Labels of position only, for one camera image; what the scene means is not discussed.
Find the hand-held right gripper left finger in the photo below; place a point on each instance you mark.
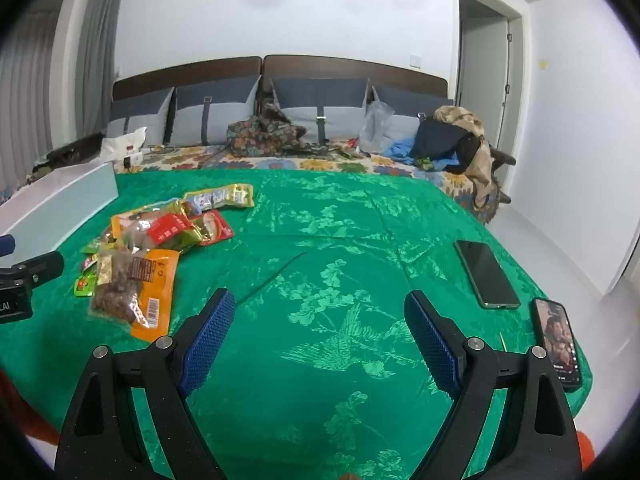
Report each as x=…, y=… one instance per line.
x=210, y=340

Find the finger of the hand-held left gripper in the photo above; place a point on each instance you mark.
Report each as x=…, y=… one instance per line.
x=42, y=265
x=6, y=245

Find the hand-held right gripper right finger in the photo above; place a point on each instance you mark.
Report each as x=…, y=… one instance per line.
x=432, y=345

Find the small green snack packet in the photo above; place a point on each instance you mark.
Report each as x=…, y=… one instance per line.
x=85, y=285

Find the white storage box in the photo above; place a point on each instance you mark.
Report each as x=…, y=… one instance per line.
x=60, y=200

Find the orange packet of brown nuts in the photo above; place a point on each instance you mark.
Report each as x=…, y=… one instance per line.
x=145, y=285

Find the orange chicken snack packet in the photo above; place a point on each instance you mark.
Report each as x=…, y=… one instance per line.
x=127, y=222

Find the red snack packet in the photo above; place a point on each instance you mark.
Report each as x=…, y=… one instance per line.
x=217, y=227

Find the brown packet with red label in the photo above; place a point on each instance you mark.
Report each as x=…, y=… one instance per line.
x=175, y=230

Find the black phone with dark screen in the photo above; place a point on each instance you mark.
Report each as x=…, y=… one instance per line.
x=487, y=275

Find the orange cloth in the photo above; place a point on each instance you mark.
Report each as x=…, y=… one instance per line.
x=585, y=455
x=30, y=410

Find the black phone with lit screen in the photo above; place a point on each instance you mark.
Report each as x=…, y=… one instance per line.
x=557, y=345

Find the small bottle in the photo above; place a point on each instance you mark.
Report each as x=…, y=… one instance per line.
x=128, y=160

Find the white plastic bag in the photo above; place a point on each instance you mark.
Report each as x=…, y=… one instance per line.
x=122, y=142

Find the green patterned blanket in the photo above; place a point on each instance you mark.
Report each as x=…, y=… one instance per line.
x=325, y=220

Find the eyeglasses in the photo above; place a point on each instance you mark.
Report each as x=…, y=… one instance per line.
x=161, y=148

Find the grey two-tone pillow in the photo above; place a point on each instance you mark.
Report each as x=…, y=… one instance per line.
x=137, y=115
x=220, y=115
x=400, y=105
x=330, y=105

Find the blue cloth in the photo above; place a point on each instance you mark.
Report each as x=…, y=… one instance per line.
x=399, y=150

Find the dark wooden chair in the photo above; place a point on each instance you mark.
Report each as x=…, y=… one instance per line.
x=502, y=157

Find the floral bedsheet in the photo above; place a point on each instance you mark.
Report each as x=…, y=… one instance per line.
x=310, y=162

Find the black bag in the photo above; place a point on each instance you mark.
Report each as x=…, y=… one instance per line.
x=440, y=140

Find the dark floral fabric bag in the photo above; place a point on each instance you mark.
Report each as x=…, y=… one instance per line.
x=260, y=135

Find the grey curtain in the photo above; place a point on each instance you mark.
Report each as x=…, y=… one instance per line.
x=100, y=50

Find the clear plastic bag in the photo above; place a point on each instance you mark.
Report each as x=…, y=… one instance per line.
x=375, y=127

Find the pile of clothes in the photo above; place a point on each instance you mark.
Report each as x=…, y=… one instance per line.
x=465, y=117

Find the white light switch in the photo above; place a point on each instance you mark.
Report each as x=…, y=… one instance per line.
x=416, y=60

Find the white door frame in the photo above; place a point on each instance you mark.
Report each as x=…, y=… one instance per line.
x=521, y=60

